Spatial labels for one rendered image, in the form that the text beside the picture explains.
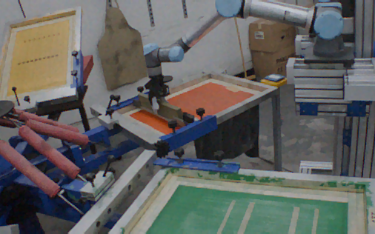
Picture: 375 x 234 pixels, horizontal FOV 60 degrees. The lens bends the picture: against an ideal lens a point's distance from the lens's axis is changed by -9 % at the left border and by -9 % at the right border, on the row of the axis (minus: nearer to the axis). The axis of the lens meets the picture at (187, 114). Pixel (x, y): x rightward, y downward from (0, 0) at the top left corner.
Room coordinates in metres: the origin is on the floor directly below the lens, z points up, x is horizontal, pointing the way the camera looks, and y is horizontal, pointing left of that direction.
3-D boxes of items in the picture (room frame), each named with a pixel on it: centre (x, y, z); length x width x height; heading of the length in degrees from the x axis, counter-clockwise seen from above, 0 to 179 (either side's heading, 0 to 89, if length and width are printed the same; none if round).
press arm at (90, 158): (1.59, 0.32, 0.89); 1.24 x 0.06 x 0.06; 124
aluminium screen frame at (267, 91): (1.83, -0.04, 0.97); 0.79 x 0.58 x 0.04; 124
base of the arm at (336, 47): (1.48, -0.69, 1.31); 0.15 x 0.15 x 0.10
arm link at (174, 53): (1.67, 0.03, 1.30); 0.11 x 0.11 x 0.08; 66
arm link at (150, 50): (1.70, 0.12, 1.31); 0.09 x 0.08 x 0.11; 66
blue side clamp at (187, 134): (1.47, 0.01, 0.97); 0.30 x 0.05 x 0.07; 124
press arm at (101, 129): (1.52, 0.43, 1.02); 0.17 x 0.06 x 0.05; 124
